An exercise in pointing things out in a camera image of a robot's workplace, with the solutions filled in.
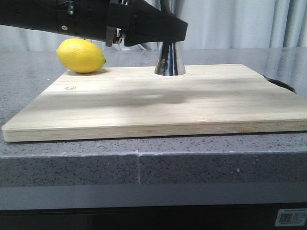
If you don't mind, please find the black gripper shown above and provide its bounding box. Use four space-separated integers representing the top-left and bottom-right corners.
55 0 188 46

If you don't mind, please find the steel double jigger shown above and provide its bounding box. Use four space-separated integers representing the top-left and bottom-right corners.
154 42 186 76

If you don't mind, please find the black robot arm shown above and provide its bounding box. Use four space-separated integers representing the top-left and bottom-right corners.
0 0 188 46

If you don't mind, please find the grey curtain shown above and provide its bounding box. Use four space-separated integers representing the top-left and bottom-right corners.
0 0 307 51

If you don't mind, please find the yellow lemon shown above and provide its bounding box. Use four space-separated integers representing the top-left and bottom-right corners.
56 38 106 73

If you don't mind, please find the wooden cutting board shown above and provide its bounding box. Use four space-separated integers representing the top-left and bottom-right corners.
2 64 307 142

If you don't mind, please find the white QR label sticker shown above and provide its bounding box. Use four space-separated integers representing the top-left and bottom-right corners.
275 208 307 227

